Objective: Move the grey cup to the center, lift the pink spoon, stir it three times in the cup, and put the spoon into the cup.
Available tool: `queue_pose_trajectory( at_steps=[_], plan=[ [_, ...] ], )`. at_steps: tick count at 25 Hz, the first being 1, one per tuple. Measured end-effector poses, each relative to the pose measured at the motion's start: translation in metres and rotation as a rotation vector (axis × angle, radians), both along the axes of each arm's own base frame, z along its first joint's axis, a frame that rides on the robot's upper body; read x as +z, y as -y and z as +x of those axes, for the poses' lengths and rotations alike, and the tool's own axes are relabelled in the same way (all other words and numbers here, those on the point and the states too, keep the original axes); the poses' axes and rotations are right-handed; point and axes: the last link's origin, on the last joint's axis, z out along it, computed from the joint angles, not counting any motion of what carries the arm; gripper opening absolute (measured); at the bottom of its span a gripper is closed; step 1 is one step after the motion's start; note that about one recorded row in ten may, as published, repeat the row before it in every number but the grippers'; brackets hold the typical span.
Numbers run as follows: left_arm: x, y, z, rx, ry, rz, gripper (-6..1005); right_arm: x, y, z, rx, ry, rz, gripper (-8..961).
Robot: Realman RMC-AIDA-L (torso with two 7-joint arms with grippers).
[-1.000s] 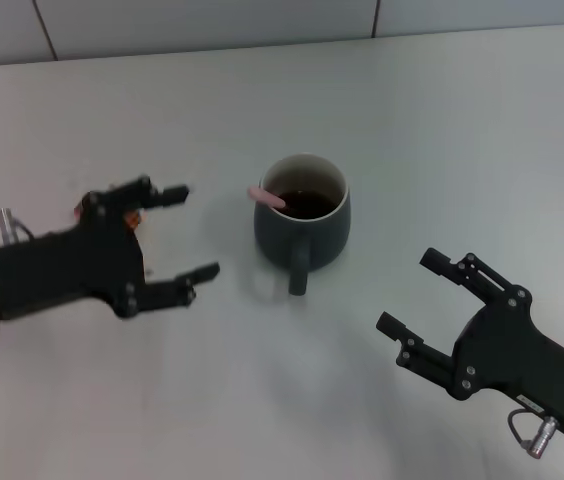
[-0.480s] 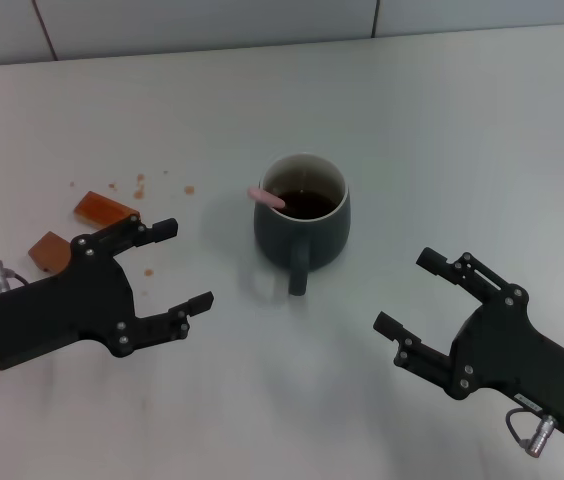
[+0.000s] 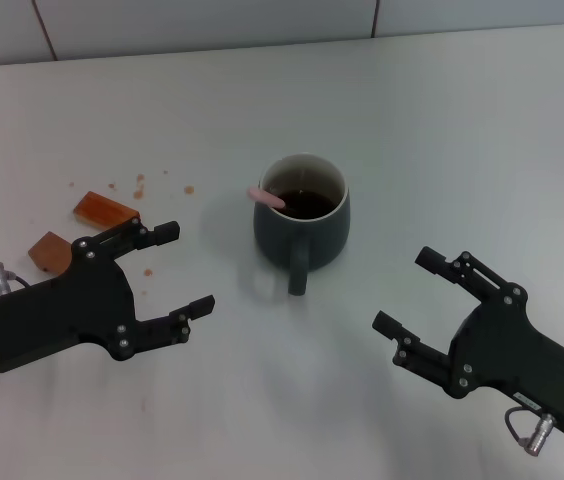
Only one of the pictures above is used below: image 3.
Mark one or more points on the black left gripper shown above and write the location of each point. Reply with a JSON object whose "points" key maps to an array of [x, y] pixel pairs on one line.
{"points": [[62, 315]]}

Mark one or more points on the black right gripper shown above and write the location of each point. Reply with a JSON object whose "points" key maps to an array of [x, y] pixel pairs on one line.
{"points": [[507, 355]]}

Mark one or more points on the grey ceramic cup with coffee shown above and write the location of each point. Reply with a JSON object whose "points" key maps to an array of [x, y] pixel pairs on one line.
{"points": [[302, 242]]}

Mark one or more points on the grooved stained wooden block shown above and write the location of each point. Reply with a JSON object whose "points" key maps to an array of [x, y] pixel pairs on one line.
{"points": [[102, 210]]}

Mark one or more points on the plain brown wooden block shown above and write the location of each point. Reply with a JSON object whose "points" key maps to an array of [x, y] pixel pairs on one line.
{"points": [[52, 252]]}

